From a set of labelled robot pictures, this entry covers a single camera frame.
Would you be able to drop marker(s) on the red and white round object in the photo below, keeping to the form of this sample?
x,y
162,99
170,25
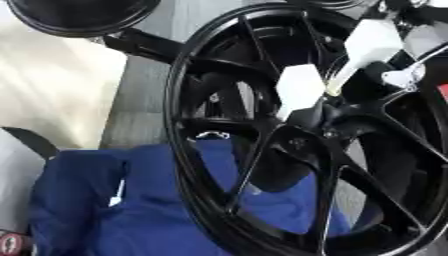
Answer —
x,y
11,244

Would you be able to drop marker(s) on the small white tag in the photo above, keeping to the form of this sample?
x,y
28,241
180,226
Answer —
x,y
116,197

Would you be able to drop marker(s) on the cream fabric sheet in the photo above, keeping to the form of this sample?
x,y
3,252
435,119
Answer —
x,y
55,83

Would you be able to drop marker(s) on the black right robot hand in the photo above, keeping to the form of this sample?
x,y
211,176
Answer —
x,y
373,85

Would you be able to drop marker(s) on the black round rim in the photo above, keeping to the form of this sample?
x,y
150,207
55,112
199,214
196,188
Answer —
x,y
338,2
81,16

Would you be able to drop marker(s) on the black spoked wheel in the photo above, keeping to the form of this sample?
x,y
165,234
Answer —
x,y
201,200

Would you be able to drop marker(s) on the black stand bar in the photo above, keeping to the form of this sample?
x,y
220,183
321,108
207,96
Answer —
x,y
140,44

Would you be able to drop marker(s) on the silver metal clasp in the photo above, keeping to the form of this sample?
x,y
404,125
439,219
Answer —
x,y
212,134

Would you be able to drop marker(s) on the blue fabric garment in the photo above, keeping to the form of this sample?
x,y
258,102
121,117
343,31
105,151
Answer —
x,y
146,213

